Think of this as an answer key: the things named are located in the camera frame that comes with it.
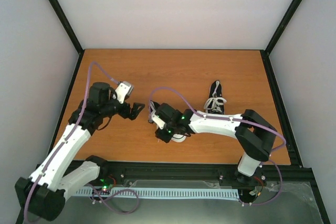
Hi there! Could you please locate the white shoelace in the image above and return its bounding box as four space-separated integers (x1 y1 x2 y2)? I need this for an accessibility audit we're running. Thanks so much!
204 82 228 113

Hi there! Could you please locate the black canvas sneaker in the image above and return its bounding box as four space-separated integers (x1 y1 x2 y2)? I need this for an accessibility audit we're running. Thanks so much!
204 79 228 116
155 128 191 143

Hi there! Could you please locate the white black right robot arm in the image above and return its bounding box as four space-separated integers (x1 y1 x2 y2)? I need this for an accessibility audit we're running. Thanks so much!
150 101 277 185

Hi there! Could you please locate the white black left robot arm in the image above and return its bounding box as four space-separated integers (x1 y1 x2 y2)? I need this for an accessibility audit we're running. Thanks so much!
15 81 144 223

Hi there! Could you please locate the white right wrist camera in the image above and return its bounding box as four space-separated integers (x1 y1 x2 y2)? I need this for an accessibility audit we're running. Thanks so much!
149 112 166 130

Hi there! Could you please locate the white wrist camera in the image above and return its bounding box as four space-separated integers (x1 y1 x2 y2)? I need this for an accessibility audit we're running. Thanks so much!
149 112 166 130
115 81 134 104

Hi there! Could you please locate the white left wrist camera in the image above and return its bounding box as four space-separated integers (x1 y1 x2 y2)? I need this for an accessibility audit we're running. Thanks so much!
115 81 134 104

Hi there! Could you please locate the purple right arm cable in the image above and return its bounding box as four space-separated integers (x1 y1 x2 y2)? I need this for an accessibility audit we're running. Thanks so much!
148 86 287 207

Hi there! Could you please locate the light blue slotted cable duct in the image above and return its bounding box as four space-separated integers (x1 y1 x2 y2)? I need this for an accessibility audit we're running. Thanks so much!
70 186 240 201

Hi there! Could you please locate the black aluminium frame rail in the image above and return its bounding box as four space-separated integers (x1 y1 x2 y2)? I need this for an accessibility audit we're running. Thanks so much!
103 162 314 184

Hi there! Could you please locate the black left corner frame post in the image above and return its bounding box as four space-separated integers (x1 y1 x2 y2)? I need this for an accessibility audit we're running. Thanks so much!
33 0 85 54

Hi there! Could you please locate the black corner frame post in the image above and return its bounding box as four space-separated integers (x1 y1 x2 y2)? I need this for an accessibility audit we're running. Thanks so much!
33 0 85 54
264 0 320 54

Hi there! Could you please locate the black right corner frame post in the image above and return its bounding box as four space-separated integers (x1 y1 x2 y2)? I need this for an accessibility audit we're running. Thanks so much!
264 0 320 54

